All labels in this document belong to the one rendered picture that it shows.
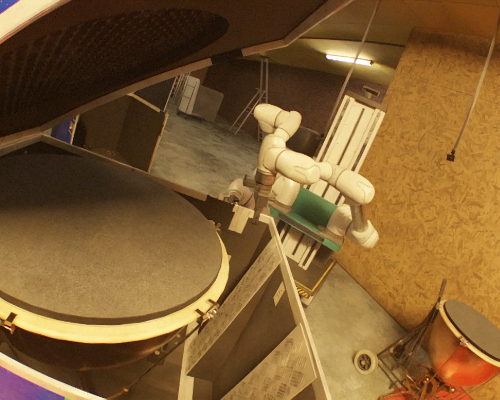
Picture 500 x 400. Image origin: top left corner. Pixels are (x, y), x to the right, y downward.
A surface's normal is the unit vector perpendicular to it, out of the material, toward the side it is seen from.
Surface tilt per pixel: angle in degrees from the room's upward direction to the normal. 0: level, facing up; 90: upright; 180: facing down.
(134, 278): 0
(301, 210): 90
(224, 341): 90
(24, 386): 90
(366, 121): 90
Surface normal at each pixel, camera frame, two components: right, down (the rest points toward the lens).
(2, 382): 0.07, 0.35
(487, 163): -0.83, -0.18
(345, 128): -0.46, 0.11
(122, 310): 0.38, -0.87
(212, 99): 0.46, 0.45
